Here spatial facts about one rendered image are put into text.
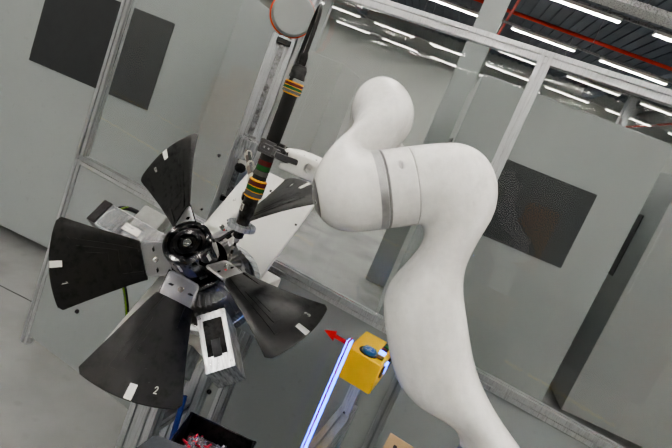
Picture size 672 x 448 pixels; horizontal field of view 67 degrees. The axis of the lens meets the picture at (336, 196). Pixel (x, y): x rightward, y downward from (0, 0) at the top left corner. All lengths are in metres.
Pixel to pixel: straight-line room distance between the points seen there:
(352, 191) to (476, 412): 0.29
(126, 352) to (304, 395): 1.02
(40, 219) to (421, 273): 3.44
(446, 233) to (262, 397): 1.66
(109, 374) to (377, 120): 0.81
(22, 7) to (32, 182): 1.11
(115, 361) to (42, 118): 2.75
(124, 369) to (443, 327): 0.78
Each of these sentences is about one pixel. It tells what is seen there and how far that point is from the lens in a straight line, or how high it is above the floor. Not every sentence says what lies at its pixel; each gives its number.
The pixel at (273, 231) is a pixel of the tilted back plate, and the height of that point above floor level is 1.23.
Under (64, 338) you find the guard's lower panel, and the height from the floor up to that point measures 0.16.
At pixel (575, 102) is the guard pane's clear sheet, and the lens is 1.77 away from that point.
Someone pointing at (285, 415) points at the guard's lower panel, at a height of 0.46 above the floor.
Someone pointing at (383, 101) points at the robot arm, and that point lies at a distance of 0.68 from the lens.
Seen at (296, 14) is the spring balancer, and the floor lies 1.88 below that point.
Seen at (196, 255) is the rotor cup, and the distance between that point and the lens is 1.23.
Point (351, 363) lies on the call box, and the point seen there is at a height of 1.04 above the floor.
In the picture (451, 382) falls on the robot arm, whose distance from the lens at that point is 0.62.
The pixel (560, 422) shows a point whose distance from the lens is 1.91.
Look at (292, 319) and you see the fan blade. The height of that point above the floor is 1.17.
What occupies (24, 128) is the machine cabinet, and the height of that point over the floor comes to 0.74.
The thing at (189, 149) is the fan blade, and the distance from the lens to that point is 1.43.
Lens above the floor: 1.66
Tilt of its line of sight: 10 degrees down
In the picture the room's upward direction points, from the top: 22 degrees clockwise
